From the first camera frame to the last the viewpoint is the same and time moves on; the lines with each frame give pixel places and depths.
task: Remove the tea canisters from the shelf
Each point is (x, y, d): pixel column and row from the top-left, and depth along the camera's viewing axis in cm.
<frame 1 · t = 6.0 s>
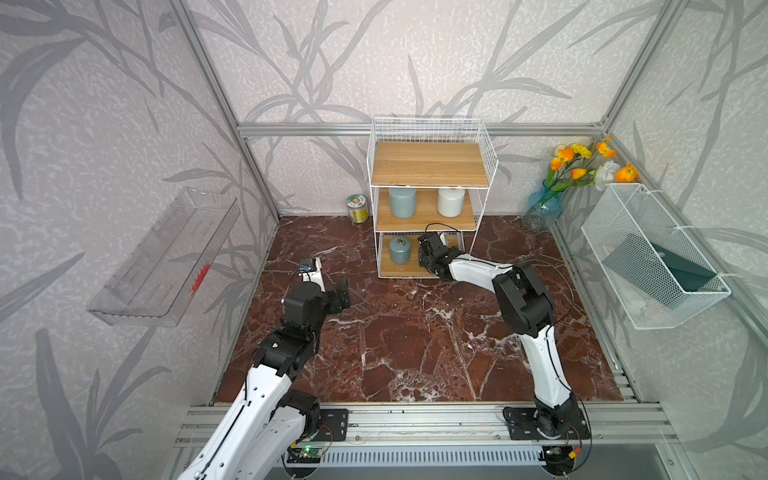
left hand: (334, 281, 76), fingers open
right hand: (437, 249, 106), fingers open
yellow sunflower seed can: (357, 205, 118), point 8 cm above the table
blue glass vase: (543, 210, 114), point 9 cm above the table
orange yellow artificial flowers: (577, 165, 102), point 27 cm above the table

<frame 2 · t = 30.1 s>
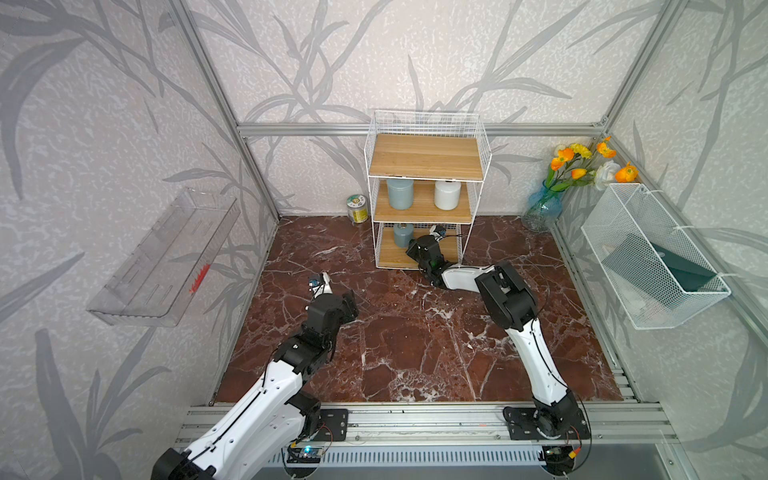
left hand: (346, 294, 81), fingers open
right hand: (409, 238, 107), fingers closed
the named things where they were.

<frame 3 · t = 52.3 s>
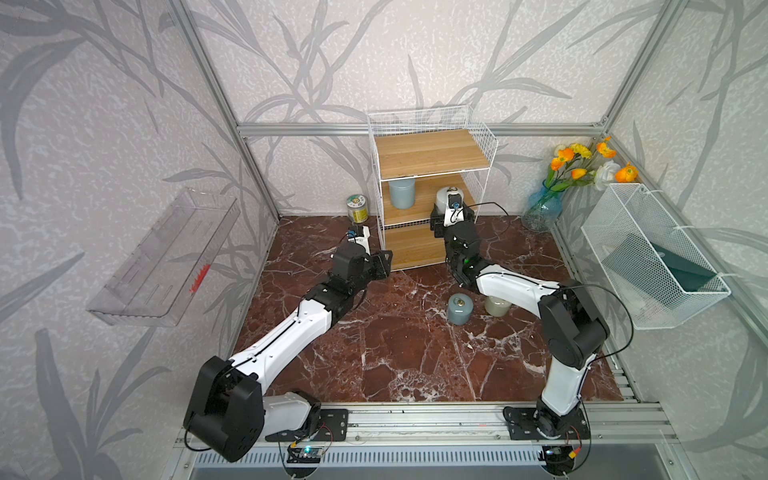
left hand: (389, 253, 81), fingers open
right hand: (448, 203, 86), fingers open
small blue tea canister: (460, 309, 89), point 7 cm above the table
the other named things where they were.

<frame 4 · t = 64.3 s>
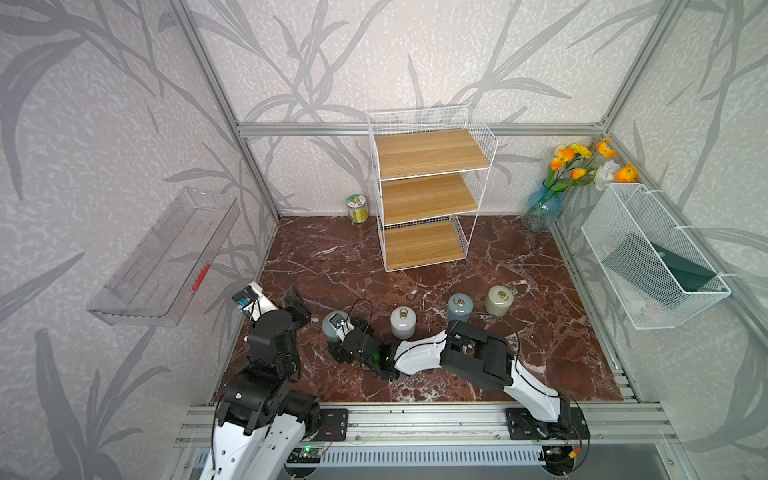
left hand: (291, 293, 68), fingers open
right hand: (338, 329, 90), fingers open
white tea canister: (403, 322, 86), point 7 cm above the table
the other named things where they were.

